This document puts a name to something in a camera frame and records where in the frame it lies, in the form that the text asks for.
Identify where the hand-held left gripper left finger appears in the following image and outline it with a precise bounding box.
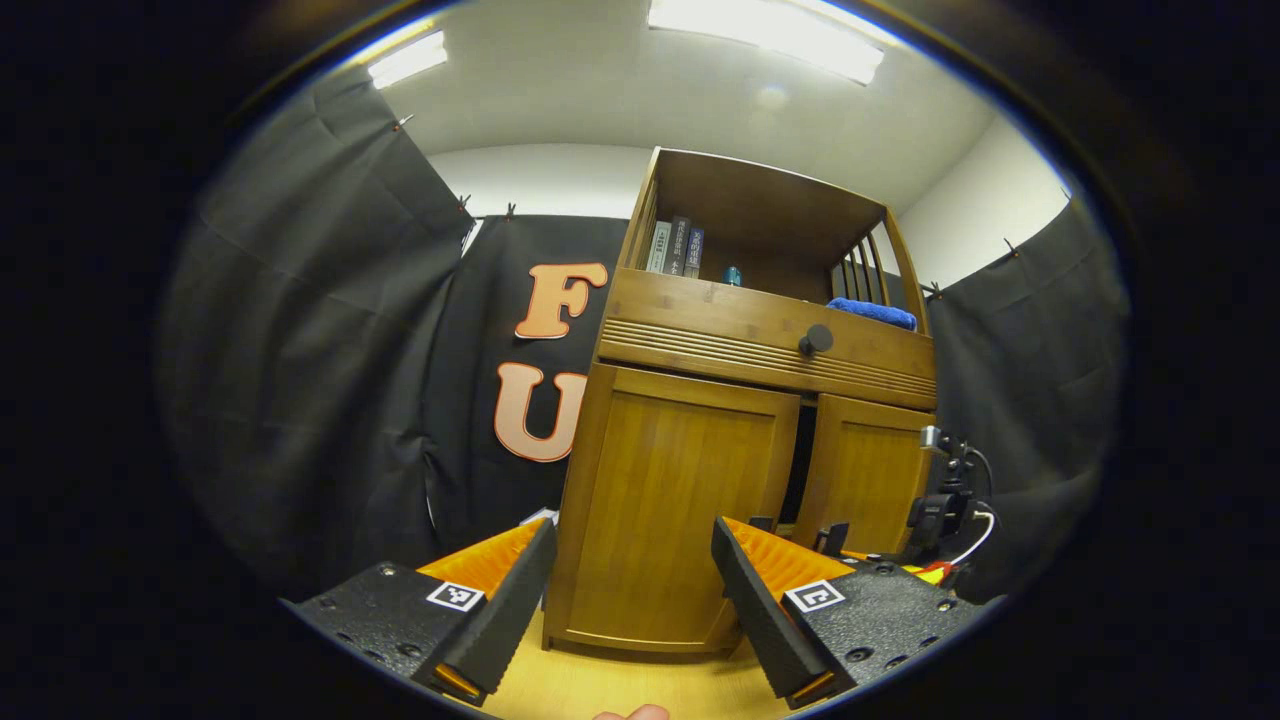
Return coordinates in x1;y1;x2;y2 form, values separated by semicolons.
280;517;559;708

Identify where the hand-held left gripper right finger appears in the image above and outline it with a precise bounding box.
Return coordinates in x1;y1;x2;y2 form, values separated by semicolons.
712;516;991;711

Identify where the wooden cabinet door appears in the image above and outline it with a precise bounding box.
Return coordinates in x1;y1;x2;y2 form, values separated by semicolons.
795;393;938;561
560;365;803;656

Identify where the wooden double-door shoe cabinet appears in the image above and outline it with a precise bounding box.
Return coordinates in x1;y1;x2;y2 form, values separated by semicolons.
543;147;941;661

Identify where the wooden ribbed cabinet drawer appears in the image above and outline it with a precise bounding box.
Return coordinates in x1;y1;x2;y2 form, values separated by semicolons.
597;268;939;411

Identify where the blue folded towel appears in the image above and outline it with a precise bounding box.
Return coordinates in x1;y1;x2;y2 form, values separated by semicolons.
826;297;918;332

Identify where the black backdrop cloth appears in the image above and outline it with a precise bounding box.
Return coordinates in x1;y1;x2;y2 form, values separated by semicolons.
155;65;1131;601

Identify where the large ceiling light panel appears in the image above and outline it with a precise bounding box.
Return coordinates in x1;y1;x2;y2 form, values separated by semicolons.
648;0;886;86

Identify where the small ceiling light panel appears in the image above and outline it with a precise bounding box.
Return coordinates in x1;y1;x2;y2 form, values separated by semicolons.
367;30;449;89

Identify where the white cable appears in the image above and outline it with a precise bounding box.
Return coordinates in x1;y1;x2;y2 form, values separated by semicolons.
945;510;998;568

